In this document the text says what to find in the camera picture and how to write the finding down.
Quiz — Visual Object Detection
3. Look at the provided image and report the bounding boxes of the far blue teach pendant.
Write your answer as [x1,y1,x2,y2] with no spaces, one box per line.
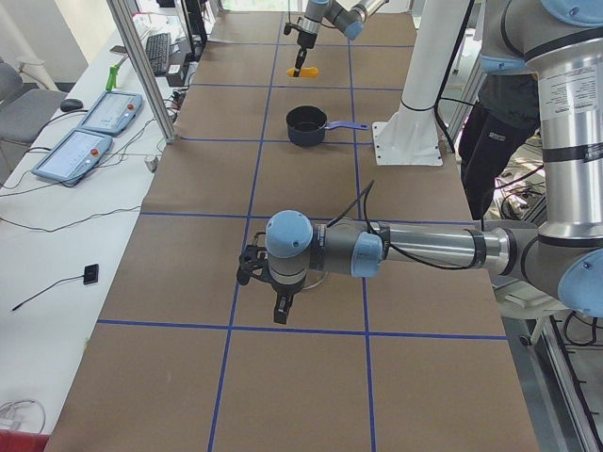
[78,91,143,137]

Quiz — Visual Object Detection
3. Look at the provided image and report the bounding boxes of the near blue teach pendant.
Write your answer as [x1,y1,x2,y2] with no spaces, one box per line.
[31,128,113,186]

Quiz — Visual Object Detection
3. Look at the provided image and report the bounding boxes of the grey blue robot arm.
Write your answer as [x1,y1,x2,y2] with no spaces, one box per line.
[236,1,602,324]

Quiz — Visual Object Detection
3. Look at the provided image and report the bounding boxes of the small black square device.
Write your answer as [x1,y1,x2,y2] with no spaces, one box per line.
[83,264,100,285]

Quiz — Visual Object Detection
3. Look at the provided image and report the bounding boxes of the green handled tool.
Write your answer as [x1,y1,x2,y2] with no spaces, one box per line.
[106,65,119,92]

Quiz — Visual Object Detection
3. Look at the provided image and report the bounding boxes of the yellow corn cob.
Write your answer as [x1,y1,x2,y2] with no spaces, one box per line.
[286,67,319,78]

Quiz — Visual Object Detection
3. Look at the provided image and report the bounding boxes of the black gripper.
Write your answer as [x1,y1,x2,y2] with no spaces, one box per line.
[236,232,307,325]

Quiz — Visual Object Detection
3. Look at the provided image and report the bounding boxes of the black keyboard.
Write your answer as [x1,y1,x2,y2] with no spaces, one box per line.
[145,32,171,76]

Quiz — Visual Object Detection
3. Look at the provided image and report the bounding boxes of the blue teach pendant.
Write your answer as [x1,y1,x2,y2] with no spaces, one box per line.
[31,128,113,186]
[78,91,143,137]

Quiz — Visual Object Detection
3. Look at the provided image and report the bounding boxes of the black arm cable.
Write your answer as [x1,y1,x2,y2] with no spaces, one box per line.
[327,178,486,271]

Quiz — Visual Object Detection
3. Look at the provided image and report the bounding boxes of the grey office chair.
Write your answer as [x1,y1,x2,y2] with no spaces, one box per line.
[1,60,67,171]

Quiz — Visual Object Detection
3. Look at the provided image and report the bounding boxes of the aluminium frame post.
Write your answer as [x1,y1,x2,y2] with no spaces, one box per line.
[106,0,176,144]

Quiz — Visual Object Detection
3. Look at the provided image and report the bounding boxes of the dark blue saucepan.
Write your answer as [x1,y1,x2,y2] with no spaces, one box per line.
[285,105,369,147]

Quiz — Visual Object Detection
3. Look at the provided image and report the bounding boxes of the glass pot lid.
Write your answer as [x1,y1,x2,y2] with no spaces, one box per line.
[302,269,329,291]

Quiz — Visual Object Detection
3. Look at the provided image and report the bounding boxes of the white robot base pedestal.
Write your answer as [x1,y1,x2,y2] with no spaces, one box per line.
[372,0,473,166]

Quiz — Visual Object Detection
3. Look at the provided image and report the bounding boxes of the person in dark clothes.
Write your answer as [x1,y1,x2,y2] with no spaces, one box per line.
[459,74,540,220]

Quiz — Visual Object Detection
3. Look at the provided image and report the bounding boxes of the black computer mouse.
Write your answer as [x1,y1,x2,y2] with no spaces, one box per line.
[59,98,84,113]

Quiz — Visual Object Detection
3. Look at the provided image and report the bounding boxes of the black computer monitor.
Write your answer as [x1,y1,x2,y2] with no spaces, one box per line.
[182,0,207,62]

